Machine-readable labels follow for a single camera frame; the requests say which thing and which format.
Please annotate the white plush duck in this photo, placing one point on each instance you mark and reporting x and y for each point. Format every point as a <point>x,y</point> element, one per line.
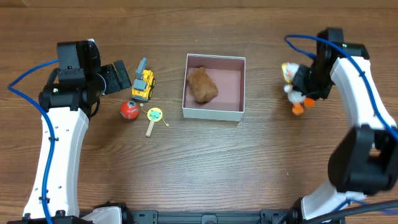
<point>299,101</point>

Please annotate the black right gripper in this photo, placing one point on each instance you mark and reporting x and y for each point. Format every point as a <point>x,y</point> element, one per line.
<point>302,81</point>

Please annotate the brown plush toy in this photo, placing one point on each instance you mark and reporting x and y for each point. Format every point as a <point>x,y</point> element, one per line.
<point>202,87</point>

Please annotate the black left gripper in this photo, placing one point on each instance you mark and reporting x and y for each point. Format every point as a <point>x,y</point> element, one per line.
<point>113,78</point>

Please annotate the white box pink interior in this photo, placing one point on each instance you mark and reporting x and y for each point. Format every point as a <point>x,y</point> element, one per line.
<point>229,75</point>

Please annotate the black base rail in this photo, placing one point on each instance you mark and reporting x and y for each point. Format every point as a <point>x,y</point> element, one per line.
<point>263,217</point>

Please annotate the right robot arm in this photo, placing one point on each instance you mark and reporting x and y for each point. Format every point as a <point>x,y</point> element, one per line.
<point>365,161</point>

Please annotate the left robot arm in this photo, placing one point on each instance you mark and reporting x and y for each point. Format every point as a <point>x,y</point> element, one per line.
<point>68,101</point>

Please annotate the yellow toy truck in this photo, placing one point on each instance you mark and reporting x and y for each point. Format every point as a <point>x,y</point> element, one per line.
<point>142,89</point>

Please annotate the red toy ball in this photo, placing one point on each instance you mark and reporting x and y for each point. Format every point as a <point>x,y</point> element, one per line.
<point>129,110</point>

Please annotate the yellow wooden rattle drum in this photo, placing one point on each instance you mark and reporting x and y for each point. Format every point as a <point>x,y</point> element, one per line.
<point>154,115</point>

